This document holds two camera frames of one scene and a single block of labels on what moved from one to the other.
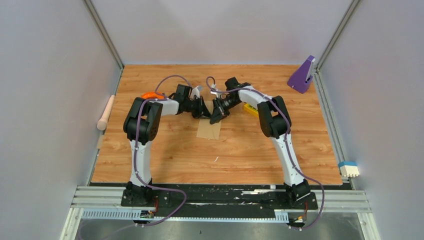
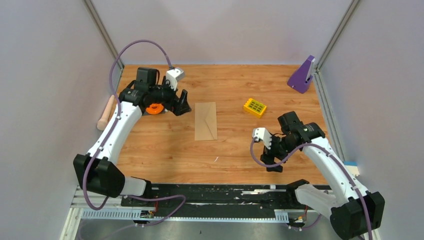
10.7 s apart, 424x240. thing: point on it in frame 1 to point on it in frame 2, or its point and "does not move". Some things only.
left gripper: [200, 102] to [178, 107]
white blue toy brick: [349, 169] does not move
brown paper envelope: [205, 129] does not move
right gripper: [218, 114] to [268, 155]
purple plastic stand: [300, 80] does not move
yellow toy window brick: [251, 109] does not move
